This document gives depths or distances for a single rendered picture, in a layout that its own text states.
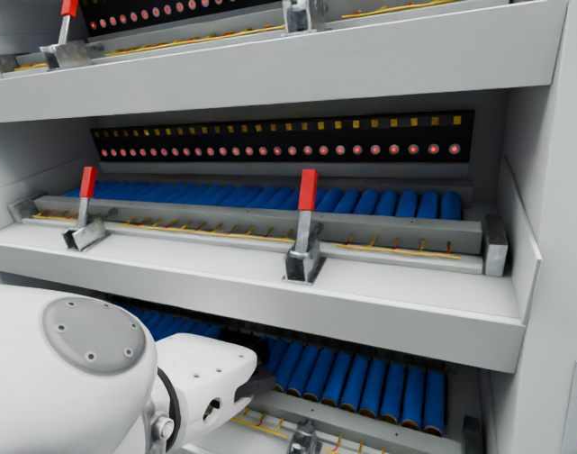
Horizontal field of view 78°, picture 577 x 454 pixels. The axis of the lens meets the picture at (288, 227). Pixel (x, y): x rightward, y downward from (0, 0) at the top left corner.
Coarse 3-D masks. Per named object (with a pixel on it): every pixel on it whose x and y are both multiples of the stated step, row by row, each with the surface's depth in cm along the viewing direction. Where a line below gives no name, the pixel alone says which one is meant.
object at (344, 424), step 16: (256, 400) 38; (272, 400) 38; (288, 400) 37; (304, 400) 37; (272, 416) 38; (288, 416) 37; (304, 416) 36; (320, 416) 35; (336, 416) 35; (352, 416) 35; (272, 432) 36; (336, 432) 35; (352, 432) 34; (368, 432) 33; (384, 432) 33; (400, 432) 33; (416, 432) 33; (336, 448) 34; (384, 448) 33; (400, 448) 32; (416, 448) 32; (432, 448) 31; (448, 448) 31
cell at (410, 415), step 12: (408, 372) 40; (420, 372) 39; (408, 384) 38; (420, 384) 38; (408, 396) 37; (420, 396) 37; (408, 408) 35; (420, 408) 36; (408, 420) 35; (420, 420) 35
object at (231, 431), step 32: (64, 288) 58; (352, 352) 45; (288, 384) 42; (448, 384) 39; (480, 384) 38; (448, 416) 36; (480, 416) 36; (192, 448) 37; (224, 448) 36; (256, 448) 36; (480, 448) 31
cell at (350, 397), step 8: (360, 360) 41; (352, 368) 41; (360, 368) 40; (352, 376) 40; (360, 376) 40; (352, 384) 39; (360, 384) 39; (344, 392) 38; (352, 392) 38; (360, 392) 38; (344, 400) 37; (352, 400) 37
